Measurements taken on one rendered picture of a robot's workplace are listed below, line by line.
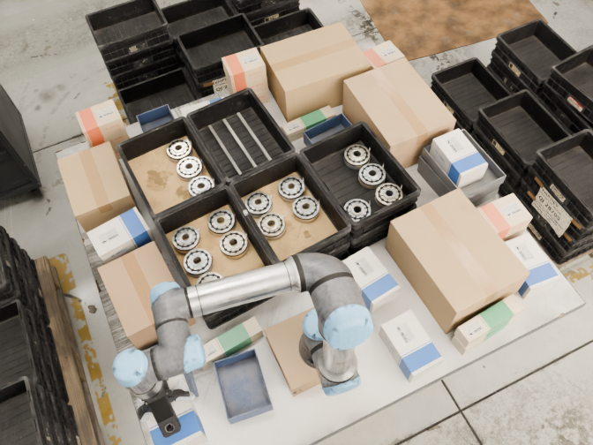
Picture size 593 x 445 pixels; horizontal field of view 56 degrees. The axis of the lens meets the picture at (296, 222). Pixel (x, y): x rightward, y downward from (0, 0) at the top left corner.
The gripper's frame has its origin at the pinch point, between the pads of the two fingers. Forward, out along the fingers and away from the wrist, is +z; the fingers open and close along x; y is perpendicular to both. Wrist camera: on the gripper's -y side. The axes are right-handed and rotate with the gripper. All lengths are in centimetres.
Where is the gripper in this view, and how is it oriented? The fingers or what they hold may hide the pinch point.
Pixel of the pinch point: (169, 411)
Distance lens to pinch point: 161.6
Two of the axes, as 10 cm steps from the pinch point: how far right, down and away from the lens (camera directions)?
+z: 0.5, 5.2, 8.5
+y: -4.3, -7.6, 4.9
